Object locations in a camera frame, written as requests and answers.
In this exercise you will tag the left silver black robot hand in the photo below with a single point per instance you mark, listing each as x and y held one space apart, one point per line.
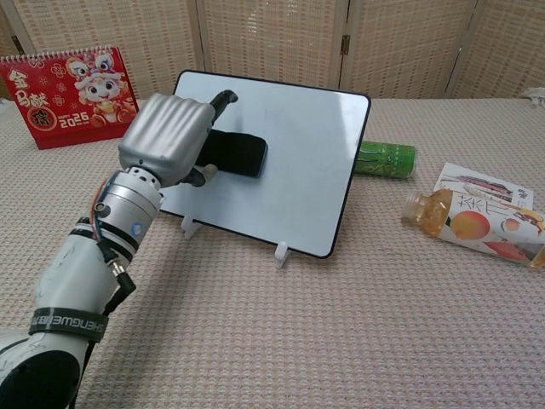
164 132

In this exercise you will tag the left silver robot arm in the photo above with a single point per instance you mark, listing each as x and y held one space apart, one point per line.
72 272

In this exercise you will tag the white tablet whiteboard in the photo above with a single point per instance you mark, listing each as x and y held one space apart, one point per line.
298 170

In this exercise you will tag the white plastic board foot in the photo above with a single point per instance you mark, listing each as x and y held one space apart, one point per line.
282 255
191 226

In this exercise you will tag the woven bamboo screen panel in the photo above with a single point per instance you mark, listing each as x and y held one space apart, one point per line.
149 34
404 42
511 42
5 34
272 38

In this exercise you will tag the red 2026 desk calendar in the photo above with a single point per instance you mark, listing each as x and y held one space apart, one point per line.
47 111

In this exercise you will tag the metal screen hinge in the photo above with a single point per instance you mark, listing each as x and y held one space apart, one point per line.
345 43

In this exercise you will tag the green drink can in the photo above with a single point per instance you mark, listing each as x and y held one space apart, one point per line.
389 159

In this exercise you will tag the beige woven tablecloth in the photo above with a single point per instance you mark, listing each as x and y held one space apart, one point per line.
272 332

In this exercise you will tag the illustrated postcard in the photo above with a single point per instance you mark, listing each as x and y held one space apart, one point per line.
477 181

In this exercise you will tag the peach tea plastic bottle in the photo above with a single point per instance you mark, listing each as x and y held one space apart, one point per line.
472 221

